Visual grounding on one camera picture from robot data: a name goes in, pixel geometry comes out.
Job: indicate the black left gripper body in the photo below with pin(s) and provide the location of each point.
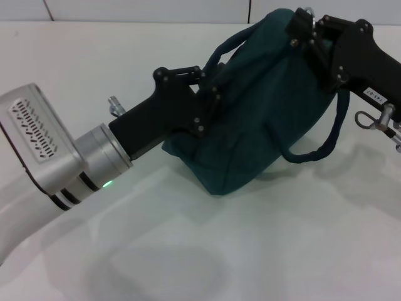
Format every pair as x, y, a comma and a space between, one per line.
169, 109

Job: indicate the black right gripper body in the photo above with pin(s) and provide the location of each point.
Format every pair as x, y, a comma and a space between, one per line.
366, 62

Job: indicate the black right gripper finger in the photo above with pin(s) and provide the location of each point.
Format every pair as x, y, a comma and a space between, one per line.
326, 66
300, 25

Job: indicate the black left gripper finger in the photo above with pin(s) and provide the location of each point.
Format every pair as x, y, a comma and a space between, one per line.
208, 113
194, 76

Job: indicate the dark teal fabric bag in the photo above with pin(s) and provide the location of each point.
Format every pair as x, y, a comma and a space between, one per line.
266, 109

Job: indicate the silver left gripper plug stub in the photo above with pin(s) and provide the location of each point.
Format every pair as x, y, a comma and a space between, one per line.
115, 106

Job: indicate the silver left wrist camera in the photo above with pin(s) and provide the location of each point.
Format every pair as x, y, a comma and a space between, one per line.
37, 135

